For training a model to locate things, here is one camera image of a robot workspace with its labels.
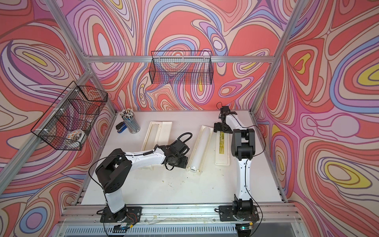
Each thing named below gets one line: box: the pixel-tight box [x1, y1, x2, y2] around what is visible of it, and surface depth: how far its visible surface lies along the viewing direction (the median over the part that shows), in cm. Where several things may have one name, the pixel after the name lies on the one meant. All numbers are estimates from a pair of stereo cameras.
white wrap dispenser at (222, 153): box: [186, 125, 230, 176], surface depth 95 cm
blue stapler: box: [115, 121, 128, 134], surface depth 108 cm
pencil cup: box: [119, 108, 141, 134], surface depth 98 cm
